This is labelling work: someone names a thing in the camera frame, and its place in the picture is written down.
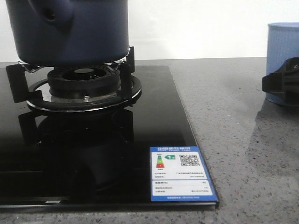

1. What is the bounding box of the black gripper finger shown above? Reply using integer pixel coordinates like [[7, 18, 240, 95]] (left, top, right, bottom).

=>
[[262, 57, 299, 107]]

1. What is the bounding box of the light blue ribbed cup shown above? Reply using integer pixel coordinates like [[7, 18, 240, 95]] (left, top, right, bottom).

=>
[[266, 22, 299, 107]]

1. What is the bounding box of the dark blue cooking pot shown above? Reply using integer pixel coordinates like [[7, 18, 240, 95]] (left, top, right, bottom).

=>
[[6, 0, 129, 67]]

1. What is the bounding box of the black metal pot support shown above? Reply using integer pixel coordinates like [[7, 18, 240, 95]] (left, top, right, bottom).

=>
[[6, 47, 142, 113]]

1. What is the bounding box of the blue energy label sticker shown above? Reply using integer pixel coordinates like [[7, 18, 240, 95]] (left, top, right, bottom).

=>
[[150, 146, 218, 203]]

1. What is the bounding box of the black gas burner head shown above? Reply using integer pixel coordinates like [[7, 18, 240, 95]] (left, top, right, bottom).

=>
[[47, 65, 120, 99]]

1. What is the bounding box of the black glass gas stove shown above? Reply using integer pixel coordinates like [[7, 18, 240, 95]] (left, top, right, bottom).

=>
[[0, 66, 219, 212]]

